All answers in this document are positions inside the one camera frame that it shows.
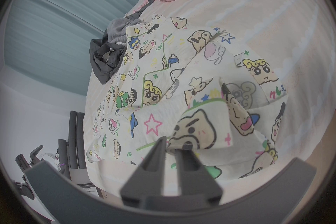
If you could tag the blue-green curtain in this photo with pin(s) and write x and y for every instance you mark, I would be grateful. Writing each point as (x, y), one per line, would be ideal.
(52, 20)

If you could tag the bed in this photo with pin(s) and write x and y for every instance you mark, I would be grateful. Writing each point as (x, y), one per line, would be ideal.
(262, 20)

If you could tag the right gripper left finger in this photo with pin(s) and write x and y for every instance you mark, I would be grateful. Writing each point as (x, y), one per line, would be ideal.
(131, 187)

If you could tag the white printed pyjama top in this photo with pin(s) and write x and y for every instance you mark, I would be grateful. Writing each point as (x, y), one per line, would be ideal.
(210, 81)

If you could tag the black garment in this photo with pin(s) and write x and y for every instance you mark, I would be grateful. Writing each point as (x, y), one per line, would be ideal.
(101, 68)

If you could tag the grey knit garment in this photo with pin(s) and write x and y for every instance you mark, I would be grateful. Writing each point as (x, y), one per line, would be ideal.
(118, 28)

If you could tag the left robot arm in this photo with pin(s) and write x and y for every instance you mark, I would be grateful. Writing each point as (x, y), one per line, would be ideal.
(81, 177)

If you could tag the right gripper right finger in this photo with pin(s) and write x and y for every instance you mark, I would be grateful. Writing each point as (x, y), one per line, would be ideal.
(210, 186)

